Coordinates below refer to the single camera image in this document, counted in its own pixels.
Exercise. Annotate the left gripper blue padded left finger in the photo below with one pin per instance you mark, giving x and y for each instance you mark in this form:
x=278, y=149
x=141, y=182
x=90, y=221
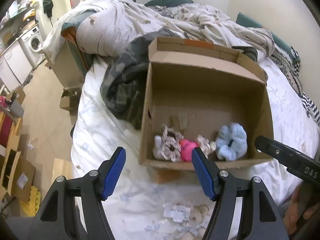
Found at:
x=110, y=171

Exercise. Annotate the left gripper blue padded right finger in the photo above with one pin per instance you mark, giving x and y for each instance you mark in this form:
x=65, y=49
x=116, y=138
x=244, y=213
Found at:
x=206, y=171

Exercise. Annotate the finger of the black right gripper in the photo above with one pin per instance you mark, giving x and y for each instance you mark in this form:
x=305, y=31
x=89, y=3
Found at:
x=297, y=163

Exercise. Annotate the cream scrunchie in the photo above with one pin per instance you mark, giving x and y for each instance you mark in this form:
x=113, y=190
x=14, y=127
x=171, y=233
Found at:
x=206, y=146

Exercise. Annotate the pink round plastic toy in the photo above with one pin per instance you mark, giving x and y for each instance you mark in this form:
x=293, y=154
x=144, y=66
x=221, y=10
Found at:
x=186, y=149

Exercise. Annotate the light blue fluffy scrunchie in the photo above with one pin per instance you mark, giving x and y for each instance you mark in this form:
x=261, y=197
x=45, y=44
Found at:
x=231, y=142

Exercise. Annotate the beige lace scrunchie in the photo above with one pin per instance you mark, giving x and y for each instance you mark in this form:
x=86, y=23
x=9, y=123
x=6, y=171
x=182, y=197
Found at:
x=171, y=149

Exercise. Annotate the white fluffy sock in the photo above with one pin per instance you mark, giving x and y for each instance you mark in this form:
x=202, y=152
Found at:
x=158, y=151

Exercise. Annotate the person's right hand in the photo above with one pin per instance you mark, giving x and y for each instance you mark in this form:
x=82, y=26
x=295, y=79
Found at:
x=291, y=216

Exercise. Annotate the white floral bed sheet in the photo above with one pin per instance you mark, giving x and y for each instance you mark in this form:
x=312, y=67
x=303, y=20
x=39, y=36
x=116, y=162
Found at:
x=142, y=209

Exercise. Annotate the camouflage grey blanket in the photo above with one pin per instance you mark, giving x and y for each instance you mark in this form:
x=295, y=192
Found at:
x=124, y=83

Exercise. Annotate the small cardboard box on floor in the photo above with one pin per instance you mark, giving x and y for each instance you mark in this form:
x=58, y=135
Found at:
x=70, y=99

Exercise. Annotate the yellow foam piece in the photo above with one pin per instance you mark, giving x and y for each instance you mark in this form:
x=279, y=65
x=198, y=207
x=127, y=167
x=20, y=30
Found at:
x=31, y=207

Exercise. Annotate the open cardboard box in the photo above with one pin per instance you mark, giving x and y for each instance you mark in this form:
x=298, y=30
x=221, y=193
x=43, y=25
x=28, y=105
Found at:
x=197, y=87

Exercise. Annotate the flat cardboard boxes stack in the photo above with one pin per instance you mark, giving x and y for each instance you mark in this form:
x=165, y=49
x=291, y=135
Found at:
x=17, y=173

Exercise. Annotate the black white patterned blanket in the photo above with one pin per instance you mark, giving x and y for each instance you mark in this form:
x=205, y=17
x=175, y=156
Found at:
x=289, y=65

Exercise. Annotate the white kitchen cabinet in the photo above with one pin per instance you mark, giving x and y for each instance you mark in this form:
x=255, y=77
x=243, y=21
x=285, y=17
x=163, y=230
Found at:
x=15, y=67

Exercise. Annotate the checkered teddy print duvet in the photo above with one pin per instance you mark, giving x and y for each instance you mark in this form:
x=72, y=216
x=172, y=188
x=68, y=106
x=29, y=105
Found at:
x=116, y=23

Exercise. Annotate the white washing machine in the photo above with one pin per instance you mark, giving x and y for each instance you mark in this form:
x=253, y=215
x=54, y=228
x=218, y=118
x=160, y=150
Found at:
x=31, y=43

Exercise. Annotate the dark green pillow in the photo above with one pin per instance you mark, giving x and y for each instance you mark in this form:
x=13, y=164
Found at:
x=167, y=3

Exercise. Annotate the black bag hanging on wall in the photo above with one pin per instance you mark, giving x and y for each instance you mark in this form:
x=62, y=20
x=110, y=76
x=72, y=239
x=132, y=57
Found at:
x=48, y=8

